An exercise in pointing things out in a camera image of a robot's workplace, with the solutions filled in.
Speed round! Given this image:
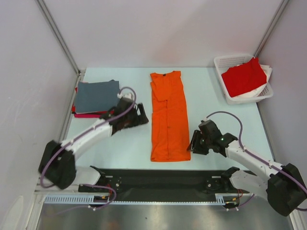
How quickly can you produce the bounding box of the orange t-shirt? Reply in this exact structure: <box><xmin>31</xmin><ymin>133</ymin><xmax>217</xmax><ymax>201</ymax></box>
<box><xmin>150</xmin><ymin>71</ymin><xmax>191</xmax><ymax>162</ymax></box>

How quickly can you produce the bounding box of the right aluminium corner post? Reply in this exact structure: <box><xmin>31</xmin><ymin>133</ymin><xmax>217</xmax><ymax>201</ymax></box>
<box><xmin>253</xmin><ymin>0</ymin><xmax>292</xmax><ymax>57</ymax></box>

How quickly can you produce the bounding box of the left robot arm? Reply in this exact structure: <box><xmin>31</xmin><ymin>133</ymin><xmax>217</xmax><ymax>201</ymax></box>
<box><xmin>38</xmin><ymin>97</ymin><xmax>149</xmax><ymax>192</ymax></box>

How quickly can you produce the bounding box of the grey folded t-shirt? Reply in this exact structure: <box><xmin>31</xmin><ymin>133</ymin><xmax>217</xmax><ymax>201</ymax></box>
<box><xmin>73</xmin><ymin>80</ymin><xmax>120</xmax><ymax>114</ymax></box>

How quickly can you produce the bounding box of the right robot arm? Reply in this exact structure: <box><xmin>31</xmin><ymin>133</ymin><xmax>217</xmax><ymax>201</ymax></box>
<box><xmin>187</xmin><ymin>120</ymin><xmax>307</xmax><ymax>217</ymax></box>

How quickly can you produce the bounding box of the red t-shirt in basket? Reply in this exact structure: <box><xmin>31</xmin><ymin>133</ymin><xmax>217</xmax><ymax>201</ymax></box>
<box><xmin>222</xmin><ymin>57</ymin><xmax>267</xmax><ymax>97</ymax></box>

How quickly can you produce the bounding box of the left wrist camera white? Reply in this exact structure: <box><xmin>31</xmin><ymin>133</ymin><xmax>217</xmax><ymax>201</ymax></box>
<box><xmin>117</xmin><ymin>93</ymin><xmax>134</xmax><ymax>100</ymax></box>

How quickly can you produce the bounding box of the aluminium corner post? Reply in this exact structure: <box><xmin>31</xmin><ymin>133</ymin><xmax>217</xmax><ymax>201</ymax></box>
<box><xmin>35</xmin><ymin>0</ymin><xmax>81</xmax><ymax>76</ymax></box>
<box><xmin>253</xmin><ymin>0</ymin><xmax>292</xmax><ymax>57</ymax></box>

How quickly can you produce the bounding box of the magenta folded t-shirt in stack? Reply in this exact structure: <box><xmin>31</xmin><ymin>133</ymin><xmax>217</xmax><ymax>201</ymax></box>
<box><xmin>73</xmin><ymin>113</ymin><xmax>102</xmax><ymax>118</ymax></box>

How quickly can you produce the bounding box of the left aluminium corner post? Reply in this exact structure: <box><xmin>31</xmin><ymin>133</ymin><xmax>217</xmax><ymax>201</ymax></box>
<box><xmin>35</xmin><ymin>0</ymin><xmax>81</xmax><ymax>76</ymax></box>

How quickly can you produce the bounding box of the white plastic basket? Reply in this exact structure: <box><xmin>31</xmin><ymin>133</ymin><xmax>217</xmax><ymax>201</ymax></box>
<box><xmin>213</xmin><ymin>54</ymin><xmax>273</xmax><ymax>104</ymax></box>

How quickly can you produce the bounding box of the white cloth in basket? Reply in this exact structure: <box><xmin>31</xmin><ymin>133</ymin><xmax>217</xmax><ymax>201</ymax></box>
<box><xmin>228</xmin><ymin>60</ymin><xmax>268</xmax><ymax>98</ymax></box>

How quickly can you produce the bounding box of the aluminium frame rail front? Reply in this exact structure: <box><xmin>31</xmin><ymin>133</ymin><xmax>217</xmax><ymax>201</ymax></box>
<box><xmin>33</xmin><ymin>174</ymin><xmax>295</xmax><ymax>196</ymax></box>

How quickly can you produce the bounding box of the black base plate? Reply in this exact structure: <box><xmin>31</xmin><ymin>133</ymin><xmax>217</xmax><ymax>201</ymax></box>
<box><xmin>78</xmin><ymin>169</ymin><xmax>246</xmax><ymax>202</ymax></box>

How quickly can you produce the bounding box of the white cable duct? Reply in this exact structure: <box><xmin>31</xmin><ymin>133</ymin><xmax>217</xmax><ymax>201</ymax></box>
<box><xmin>44</xmin><ymin>194</ymin><xmax>237</xmax><ymax>206</ymax></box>

